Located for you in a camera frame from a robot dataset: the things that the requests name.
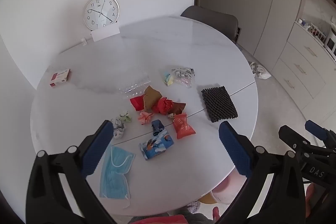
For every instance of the large brown paper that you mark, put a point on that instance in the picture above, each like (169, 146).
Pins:
(151, 98)

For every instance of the red paper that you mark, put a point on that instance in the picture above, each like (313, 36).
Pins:
(136, 103)

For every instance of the red paper ball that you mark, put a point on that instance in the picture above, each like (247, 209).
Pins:
(163, 106)

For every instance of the person's right green quilted leg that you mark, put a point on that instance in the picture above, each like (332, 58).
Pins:
(195, 217)

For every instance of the white bag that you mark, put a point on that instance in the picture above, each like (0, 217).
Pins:
(260, 71)

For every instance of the round white wall clock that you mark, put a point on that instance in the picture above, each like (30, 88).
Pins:
(101, 12)

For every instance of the grey drawer cabinet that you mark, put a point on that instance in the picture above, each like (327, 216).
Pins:
(302, 64)

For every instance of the person's right hand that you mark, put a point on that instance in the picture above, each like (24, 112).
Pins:
(310, 195)

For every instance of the lavender knitted slipper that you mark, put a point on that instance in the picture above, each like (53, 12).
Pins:
(193, 206)

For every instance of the tall grey cabinet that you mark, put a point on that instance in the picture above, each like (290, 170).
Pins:
(262, 16)

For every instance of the white folded card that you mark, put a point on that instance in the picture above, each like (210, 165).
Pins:
(105, 33)

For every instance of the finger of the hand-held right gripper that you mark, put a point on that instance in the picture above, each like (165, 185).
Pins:
(316, 129)
(291, 136)

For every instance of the white and green paper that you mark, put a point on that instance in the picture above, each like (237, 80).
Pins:
(125, 117)

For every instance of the red and white box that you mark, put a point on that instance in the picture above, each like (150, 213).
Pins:
(59, 77)

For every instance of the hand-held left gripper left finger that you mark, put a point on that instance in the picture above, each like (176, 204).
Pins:
(97, 150)

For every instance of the small brown paper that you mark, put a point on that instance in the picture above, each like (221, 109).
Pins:
(179, 107)

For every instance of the black foam mesh sleeve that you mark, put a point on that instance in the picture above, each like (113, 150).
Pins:
(219, 104)

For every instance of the yellow round stool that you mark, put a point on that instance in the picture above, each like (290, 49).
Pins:
(207, 199)

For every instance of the clear printed plastic bag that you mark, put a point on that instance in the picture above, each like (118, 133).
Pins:
(183, 75)

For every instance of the white slotted waste bin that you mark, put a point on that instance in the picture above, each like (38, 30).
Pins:
(225, 192)

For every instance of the yellow crumpled paper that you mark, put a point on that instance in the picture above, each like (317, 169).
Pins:
(168, 79)

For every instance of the small beige wrapper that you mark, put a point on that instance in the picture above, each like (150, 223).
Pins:
(171, 116)

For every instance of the pink crumpled paper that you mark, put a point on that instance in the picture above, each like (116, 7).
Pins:
(145, 117)

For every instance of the grey dining chair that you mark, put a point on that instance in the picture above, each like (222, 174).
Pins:
(212, 20)

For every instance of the person's pink fleece top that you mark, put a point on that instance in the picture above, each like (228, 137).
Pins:
(157, 220)

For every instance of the white kitchen appliance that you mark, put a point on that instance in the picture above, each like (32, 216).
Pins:
(331, 43)

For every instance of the blue face mask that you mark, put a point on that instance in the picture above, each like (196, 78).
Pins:
(115, 176)

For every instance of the blue printed packet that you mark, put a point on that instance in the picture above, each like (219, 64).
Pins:
(156, 146)

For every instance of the clear plastic tray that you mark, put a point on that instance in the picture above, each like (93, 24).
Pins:
(134, 86)

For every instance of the orange snack packet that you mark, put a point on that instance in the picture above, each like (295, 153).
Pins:
(183, 128)

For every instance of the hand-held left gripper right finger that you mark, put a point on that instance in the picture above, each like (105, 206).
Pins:
(233, 150)

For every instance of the dark blue wrapper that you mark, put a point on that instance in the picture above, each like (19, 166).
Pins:
(157, 126)

